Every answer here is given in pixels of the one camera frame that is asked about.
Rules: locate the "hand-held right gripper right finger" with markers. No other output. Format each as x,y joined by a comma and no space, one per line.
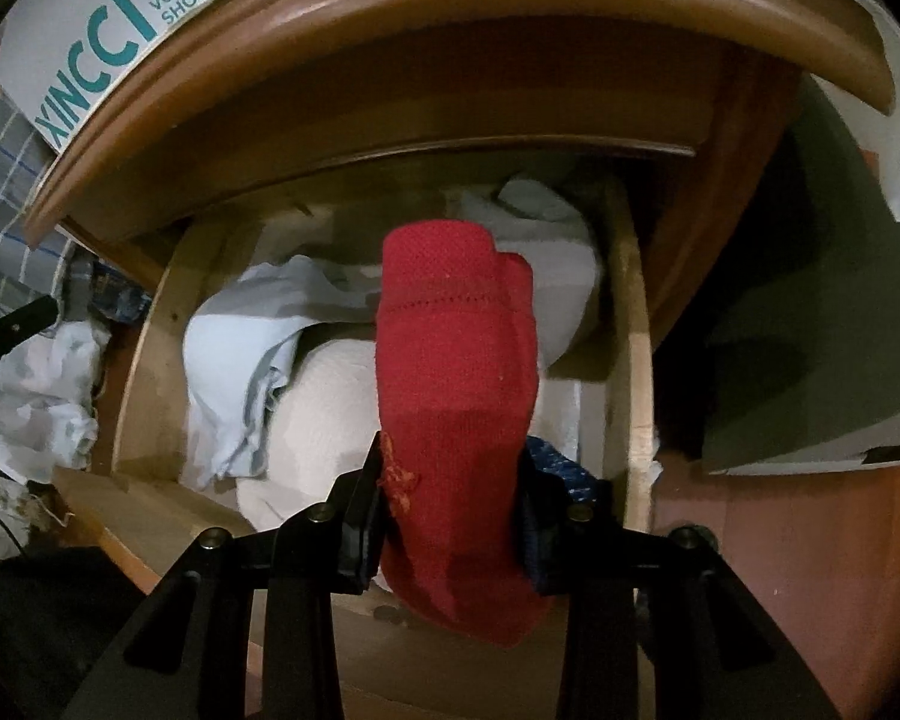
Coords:
544,555

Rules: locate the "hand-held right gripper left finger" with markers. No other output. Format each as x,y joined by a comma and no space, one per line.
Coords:
356,525

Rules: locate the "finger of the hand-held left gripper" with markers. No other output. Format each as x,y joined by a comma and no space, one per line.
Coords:
15,330

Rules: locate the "navy speckled underwear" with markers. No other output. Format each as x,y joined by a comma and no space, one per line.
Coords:
570,476

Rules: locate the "cream underwear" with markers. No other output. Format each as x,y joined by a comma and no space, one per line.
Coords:
322,427

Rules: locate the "light blue underwear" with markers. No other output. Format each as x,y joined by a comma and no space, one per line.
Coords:
232,360

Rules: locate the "wooden drawer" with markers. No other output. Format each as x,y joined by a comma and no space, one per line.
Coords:
630,360

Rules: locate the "white underwear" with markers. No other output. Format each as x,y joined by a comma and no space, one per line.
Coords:
540,262

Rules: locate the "white printed cloth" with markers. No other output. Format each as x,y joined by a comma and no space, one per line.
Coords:
37,397

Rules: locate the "blue snack packet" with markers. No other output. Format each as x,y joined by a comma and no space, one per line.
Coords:
120,300

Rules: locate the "grey plaid cloth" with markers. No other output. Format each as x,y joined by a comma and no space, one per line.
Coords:
0,187

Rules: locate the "grey storage box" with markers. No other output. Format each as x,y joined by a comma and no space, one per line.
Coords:
817,330

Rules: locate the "wooden nightstand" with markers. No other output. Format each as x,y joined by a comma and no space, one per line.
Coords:
420,52

